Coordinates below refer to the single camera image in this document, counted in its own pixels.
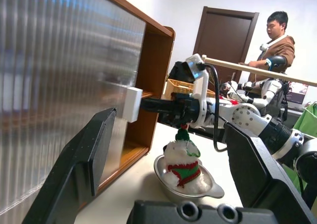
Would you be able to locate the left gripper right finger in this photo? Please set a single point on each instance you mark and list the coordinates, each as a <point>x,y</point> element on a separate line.
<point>260,184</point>

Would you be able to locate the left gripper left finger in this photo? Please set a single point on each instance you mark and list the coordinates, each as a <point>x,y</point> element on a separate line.
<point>62,196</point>

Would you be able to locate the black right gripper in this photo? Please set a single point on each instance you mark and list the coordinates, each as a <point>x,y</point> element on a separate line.
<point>185,107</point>

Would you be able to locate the ribbed glass sliding door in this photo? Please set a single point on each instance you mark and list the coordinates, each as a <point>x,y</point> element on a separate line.
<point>62,60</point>

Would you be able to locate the white plush snowman toy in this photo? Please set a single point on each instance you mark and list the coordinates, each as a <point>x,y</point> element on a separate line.
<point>180,152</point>

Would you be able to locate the brown wooden cabinet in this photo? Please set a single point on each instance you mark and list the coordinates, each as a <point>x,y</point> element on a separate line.
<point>158,60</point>

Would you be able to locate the woven wicker basket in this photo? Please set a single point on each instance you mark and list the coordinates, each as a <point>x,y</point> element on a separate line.
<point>178,85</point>

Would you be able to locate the small metal bowl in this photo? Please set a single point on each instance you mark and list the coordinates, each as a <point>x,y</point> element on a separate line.
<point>193,196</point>

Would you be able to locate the green fabric bag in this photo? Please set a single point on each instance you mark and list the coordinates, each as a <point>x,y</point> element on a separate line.
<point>308,122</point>

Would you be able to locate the light wooden rod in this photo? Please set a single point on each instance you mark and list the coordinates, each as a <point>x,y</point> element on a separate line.
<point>235,66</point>

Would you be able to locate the white humanoid robot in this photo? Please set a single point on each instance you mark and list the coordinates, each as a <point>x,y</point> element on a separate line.
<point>270,90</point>

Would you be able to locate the dark brown room door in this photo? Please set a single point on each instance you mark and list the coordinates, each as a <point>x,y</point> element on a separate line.
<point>223,35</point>

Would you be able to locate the dark computer monitor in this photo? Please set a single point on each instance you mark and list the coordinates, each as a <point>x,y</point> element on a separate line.
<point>298,92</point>

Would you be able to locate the person in brown hoodie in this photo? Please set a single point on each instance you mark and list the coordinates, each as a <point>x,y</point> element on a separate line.
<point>282,50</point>

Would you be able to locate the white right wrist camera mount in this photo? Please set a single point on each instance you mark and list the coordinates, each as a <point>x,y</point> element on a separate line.
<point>201,85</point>

